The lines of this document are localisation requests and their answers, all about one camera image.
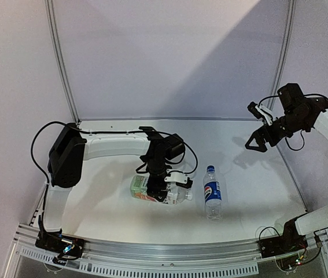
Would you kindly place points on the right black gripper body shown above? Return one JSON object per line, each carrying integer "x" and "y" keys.
{"x": 276, "y": 137}

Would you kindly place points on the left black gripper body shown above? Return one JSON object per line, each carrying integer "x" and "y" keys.
{"x": 153, "y": 185}

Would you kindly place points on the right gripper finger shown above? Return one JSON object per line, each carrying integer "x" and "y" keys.
{"x": 260, "y": 146}
{"x": 257, "y": 135}

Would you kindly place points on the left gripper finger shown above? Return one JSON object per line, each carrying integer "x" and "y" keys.
{"x": 153, "y": 197}
{"x": 163, "y": 198}

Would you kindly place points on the clear tea bottle white label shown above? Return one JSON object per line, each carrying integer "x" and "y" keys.
{"x": 138, "y": 189}

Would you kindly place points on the white bottle cap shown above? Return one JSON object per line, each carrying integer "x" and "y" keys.
{"x": 189, "y": 195}

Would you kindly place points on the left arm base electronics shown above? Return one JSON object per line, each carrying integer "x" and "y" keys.
{"x": 66, "y": 248}

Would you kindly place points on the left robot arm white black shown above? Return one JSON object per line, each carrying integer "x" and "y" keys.
{"x": 74, "y": 146}

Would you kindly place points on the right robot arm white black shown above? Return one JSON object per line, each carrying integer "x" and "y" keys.
{"x": 302, "y": 112}

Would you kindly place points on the clear pepsi bottle blue label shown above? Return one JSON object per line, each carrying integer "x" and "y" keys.
{"x": 212, "y": 196}

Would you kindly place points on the blue pepsi bottle cap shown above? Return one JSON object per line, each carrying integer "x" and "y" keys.
{"x": 210, "y": 168}

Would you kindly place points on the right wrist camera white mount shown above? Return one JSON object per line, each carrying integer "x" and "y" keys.
{"x": 261, "y": 112}

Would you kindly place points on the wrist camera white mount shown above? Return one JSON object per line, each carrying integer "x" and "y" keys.
{"x": 261, "y": 112}
{"x": 179, "y": 179}

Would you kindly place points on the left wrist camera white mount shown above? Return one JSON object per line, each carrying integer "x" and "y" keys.
{"x": 179, "y": 179}

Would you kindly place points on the aluminium front rail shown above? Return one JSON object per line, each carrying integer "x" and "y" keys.
{"x": 102, "y": 258}

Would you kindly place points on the right wall metal post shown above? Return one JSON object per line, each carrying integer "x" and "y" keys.
{"x": 284, "y": 48}

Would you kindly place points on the wall metal post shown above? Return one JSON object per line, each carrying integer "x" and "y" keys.
{"x": 284, "y": 48}
{"x": 56, "y": 43}

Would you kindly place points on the left wall metal post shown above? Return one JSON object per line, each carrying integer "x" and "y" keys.
{"x": 56, "y": 43}

